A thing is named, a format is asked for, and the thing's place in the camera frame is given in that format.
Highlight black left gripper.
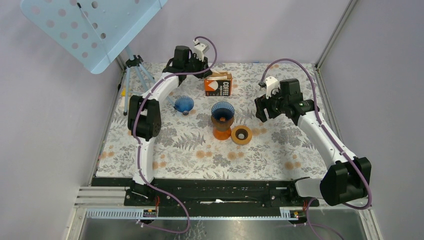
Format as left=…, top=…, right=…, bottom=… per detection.
left=183, top=53, right=212, bottom=79

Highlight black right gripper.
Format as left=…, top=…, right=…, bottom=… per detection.
left=254, top=87, right=288, bottom=123

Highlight orange coffee filter box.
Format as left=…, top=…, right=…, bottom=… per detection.
left=203, top=71, right=233, bottom=97

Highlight blue glass dripper cone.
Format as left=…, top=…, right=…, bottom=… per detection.
left=211, top=101, right=235, bottom=121

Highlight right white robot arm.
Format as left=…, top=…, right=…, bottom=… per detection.
left=254, top=76, right=372, bottom=206

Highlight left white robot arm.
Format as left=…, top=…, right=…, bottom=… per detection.
left=127, top=43, right=214, bottom=206

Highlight blue dripper on left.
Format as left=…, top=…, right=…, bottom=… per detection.
left=174, top=96, right=195, bottom=116

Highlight floral tablecloth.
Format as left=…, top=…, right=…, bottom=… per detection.
left=95, top=62, right=345, bottom=182

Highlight orange glass carafe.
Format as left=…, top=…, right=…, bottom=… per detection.
left=212, top=127, right=232, bottom=141

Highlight light blue music stand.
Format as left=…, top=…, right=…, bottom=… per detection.
left=19, top=0, right=169, bottom=117

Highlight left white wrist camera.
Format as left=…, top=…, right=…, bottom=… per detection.
left=192, top=39, right=209, bottom=62

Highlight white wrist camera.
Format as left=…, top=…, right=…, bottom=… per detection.
left=259, top=76, right=280, bottom=99
left=192, top=39, right=209, bottom=62

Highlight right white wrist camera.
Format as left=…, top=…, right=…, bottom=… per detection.
left=259, top=76, right=280, bottom=99

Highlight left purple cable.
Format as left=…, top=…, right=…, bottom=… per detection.
left=131, top=36, right=219, bottom=235

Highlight purple cable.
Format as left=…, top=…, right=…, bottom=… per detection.
left=259, top=58, right=374, bottom=240
left=131, top=36, right=219, bottom=235

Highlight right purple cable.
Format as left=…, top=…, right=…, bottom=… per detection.
left=259, top=58, right=374, bottom=240

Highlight light wooden dripper ring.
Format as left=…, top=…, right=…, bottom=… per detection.
left=230, top=124, right=253, bottom=146

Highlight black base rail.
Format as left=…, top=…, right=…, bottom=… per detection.
left=123, top=178, right=321, bottom=218

